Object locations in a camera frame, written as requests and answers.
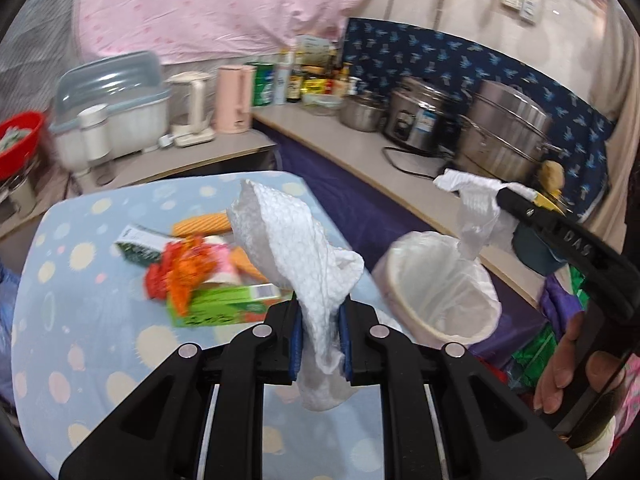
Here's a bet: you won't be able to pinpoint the green cardboard box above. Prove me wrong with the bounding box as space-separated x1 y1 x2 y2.
167 284 292 327

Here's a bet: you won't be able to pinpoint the white trash bin with liner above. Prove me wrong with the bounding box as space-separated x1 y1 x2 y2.
372 231 502 349

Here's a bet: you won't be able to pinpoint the person's right hand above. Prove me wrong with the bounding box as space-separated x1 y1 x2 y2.
534 312 620 414

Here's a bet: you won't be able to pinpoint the green plastic bag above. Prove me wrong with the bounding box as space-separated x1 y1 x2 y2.
506 266 589 393

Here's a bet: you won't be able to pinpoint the purple cloth under counter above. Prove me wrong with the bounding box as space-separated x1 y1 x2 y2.
253 120 582 367

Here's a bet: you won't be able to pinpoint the stacked teal yellow basins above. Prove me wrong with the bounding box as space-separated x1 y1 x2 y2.
512 222 567 276

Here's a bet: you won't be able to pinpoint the red plastic bag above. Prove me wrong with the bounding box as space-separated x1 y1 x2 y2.
144 242 182 300

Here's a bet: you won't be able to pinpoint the brown loofah sponge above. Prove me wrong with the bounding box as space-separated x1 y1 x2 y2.
537 160 565 197

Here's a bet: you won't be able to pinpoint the orange plastic wrapper large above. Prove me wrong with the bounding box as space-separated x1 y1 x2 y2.
163 236 217 318

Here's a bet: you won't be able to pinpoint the green white floral carton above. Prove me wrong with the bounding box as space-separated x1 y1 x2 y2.
114 224 175 266

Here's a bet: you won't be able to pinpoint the orange foam net flat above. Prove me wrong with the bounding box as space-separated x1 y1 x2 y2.
230 247 268 283

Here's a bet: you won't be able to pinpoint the large stainless steamer pot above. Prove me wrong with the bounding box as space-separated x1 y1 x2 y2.
454 79 562 183

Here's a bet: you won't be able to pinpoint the orange foam net long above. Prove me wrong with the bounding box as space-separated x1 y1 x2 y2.
171 212 232 237

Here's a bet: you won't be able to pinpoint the silver rice cooker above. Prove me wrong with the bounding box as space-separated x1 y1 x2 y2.
382 76 461 155

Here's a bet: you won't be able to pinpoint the red plastic basin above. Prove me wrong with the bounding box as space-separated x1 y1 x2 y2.
0 110 44 181

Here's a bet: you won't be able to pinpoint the white cylindrical blender jar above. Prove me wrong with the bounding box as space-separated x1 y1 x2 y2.
77 104 112 165

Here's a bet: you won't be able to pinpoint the small stainless pot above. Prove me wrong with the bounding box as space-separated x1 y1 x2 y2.
338 92 386 132

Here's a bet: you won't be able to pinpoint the white glass electric kettle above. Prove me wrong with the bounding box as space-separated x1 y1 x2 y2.
166 70 215 148

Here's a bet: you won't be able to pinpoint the dish rack with blue lid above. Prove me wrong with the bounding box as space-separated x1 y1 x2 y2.
48 51 170 174

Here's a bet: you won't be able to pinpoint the navy patterned backsplash cloth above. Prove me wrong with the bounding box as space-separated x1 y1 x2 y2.
343 18 615 221

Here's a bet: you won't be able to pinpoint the pink electric kettle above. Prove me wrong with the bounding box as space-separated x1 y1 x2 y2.
213 65 255 134

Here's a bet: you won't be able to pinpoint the green can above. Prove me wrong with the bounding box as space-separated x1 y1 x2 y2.
248 62 274 107

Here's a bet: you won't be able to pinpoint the dark soy sauce bottle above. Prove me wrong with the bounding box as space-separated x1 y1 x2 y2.
286 50 304 103

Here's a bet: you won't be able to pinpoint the yellow seasoning packet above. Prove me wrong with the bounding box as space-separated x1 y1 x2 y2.
302 75 332 96

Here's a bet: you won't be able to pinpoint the white bottle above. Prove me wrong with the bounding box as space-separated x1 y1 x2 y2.
273 50 294 105

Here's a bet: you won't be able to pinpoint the white tea box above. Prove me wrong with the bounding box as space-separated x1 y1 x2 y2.
295 35 333 66

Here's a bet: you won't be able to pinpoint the pink curtain cloth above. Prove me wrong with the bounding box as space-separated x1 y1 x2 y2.
74 0 364 65

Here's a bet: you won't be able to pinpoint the black power cable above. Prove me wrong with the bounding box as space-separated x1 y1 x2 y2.
380 145 446 181

